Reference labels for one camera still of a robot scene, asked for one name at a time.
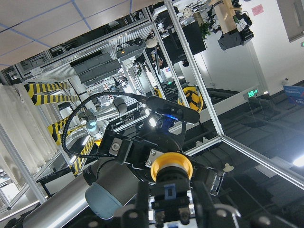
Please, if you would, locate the yellow hard hat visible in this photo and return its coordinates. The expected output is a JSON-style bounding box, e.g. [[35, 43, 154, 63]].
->
[[183, 86, 203, 113]]

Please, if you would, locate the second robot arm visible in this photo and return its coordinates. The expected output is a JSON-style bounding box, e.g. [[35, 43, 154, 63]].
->
[[22, 130, 240, 228]]

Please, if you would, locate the yellow black hazard barrier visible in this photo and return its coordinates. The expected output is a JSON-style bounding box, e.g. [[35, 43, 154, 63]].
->
[[24, 83, 86, 176]]

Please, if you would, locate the green exit sign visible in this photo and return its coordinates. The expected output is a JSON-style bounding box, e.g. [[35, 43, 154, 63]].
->
[[247, 88, 259, 97]]

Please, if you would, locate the black braided camera cable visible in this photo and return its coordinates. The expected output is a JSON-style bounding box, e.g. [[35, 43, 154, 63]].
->
[[61, 91, 149, 158]]

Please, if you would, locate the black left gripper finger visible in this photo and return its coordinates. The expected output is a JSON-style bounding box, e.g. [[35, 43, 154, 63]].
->
[[191, 181, 240, 228]]

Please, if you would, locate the aluminium cage frame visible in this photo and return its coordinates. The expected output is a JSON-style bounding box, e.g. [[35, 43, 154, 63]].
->
[[0, 0, 304, 212]]

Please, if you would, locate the second arm gripper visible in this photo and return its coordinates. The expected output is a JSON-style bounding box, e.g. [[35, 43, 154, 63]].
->
[[98, 130, 224, 228]]

